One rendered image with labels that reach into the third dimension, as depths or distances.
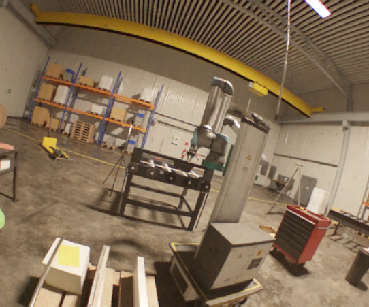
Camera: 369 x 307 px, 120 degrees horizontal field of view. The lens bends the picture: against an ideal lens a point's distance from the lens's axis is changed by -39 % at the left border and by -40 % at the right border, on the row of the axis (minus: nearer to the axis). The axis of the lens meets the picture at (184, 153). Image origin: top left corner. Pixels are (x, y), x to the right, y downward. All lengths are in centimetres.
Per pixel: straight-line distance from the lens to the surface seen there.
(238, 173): 162
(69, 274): 121
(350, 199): 1121
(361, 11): 910
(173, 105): 1193
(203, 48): 951
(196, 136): 155
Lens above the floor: 139
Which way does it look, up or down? 3 degrees down
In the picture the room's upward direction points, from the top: 17 degrees clockwise
